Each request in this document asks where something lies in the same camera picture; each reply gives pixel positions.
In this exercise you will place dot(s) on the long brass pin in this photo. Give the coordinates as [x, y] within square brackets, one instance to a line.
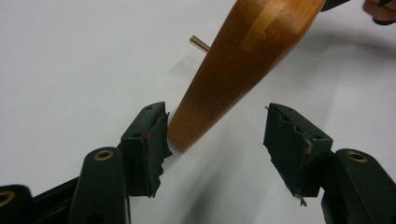
[199, 43]

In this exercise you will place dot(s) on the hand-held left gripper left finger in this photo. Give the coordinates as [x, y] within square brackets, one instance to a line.
[146, 149]

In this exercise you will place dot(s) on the square wooden board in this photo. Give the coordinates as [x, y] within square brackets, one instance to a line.
[243, 68]

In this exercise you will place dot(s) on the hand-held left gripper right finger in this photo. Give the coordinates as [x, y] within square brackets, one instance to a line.
[295, 149]

